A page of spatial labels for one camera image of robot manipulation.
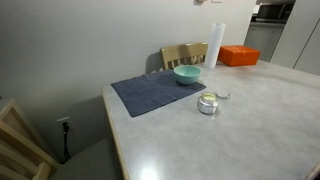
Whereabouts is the silver round lid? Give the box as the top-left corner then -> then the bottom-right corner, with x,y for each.
216,90 -> 231,100

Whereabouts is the dark blue cloth mat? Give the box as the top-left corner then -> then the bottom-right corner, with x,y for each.
111,70 -> 206,117

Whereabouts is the teal ceramic bowl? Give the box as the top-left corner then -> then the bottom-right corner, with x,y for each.
173,65 -> 202,85

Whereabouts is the wooden chair behind table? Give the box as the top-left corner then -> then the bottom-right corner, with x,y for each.
160,43 -> 208,70

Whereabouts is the white paper towel roll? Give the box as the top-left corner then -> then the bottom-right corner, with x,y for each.
204,23 -> 226,68

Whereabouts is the orange cardboard box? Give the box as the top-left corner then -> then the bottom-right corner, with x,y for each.
218,45 -> 260,67

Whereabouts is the black microwave oven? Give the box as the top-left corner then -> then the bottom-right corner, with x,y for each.
256,2 -> 294,23

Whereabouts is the wooden chair at left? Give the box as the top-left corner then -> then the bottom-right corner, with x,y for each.
0,99 -> 61,180

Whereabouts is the white wall outlet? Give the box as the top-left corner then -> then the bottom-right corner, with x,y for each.
57,116 -> 72,129

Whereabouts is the black power cable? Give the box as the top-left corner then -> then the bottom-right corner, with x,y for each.
62,121 -> 72,162

